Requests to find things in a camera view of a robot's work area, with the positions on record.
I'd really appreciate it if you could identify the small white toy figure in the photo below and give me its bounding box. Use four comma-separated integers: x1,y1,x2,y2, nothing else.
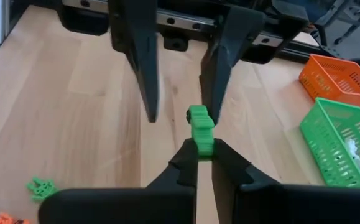
344,138,360,177

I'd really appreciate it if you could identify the green plastic basket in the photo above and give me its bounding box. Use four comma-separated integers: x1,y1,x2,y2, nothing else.
299,97,360,189

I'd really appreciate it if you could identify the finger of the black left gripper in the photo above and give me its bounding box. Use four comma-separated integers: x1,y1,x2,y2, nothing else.
199,6,266,126
108,0,161,124

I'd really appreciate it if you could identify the small green toy figure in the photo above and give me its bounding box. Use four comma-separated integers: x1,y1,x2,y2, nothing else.
185,105,215,161
26,176,58,202

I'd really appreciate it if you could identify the small orange toy figure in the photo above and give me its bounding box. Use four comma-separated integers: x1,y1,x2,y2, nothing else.
0,212,31,224

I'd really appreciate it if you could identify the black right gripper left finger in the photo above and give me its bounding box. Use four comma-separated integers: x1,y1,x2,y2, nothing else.
38,138,199,224

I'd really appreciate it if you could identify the grey office chair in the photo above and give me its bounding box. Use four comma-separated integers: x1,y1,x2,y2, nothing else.
288,0,360,46

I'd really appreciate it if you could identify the orange plastic basket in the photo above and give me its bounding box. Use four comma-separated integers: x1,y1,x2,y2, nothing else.
298,53,360,108

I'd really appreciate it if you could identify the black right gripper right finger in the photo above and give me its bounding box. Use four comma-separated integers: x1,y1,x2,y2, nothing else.
211,138,360,224

